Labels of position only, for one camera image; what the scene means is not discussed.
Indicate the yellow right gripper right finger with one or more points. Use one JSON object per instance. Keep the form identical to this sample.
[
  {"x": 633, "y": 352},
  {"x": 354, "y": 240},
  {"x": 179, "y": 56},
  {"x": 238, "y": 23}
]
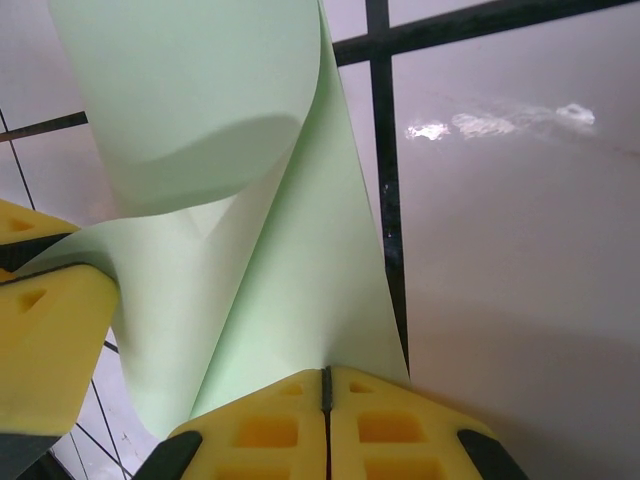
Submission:
[{"x": 390, "y": 425}]

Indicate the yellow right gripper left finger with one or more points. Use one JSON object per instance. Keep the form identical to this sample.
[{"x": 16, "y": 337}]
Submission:
[{"x": 270, "y": 425}]

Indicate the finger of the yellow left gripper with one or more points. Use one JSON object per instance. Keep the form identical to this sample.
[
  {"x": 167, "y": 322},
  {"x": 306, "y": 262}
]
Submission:
[
  {"x": 50, "y": 350},
  {"x": 25, "y": 215}
]

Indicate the light green paper sheet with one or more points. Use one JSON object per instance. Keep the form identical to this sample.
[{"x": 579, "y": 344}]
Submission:
[{"x": 225, "y": 150}]

